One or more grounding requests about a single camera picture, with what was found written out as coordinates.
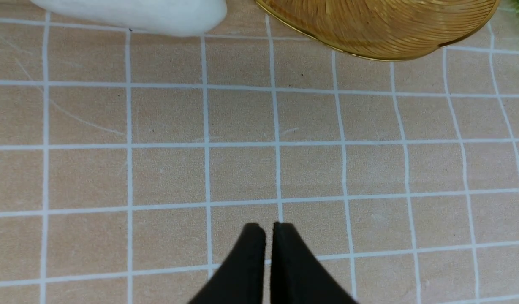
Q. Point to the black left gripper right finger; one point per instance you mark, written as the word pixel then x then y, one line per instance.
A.
pixel 296 276

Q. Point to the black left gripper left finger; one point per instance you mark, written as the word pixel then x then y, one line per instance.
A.
pixel 240 278

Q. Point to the white radish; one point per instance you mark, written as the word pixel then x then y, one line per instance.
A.
pixel 178 18

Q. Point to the orange checkered tablecloth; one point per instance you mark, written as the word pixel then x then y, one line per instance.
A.
pixel 129 162

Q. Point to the amber plastic plate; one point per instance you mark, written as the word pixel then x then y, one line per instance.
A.
pixel 386 30

